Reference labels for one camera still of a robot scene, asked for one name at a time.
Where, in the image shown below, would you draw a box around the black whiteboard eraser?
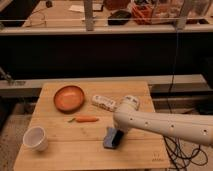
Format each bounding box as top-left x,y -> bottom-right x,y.
112,130 -> 124,148

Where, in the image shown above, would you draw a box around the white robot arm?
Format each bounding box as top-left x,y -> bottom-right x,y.
113,95 -> 213,147

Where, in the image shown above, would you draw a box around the white plastic bottle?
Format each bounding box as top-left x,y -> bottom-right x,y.
92,95 -> 116,112

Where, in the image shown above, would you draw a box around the orange wooden bowl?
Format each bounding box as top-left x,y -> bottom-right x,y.
53,85 -> 85,113

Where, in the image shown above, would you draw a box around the orange toy carrot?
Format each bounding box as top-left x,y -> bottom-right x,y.
68,116 -> 99,123

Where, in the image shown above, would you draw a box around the wooden board table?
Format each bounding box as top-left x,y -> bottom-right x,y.
14,81 -> 170,171

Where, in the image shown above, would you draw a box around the black bowl on shelf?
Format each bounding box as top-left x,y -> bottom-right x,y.
107,10 -> 131,26

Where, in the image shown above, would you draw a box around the orange crate on shelf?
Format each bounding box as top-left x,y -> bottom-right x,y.
132,5 -> 152,25

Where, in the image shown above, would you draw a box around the white paper sheet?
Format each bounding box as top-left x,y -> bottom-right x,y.
68,5 -> 84,13

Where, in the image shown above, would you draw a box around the white paper cup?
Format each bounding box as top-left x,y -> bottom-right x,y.
23,126 -> 48,151

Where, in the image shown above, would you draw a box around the grey metal post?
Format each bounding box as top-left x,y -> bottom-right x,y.
83,0 -> 94,31
175,0 -> 193,30

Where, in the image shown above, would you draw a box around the grey metal post right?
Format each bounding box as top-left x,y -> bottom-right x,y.
175,0 -> 193,30

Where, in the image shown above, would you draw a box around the black floor cables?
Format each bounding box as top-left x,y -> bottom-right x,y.
163,135 -> 209,171

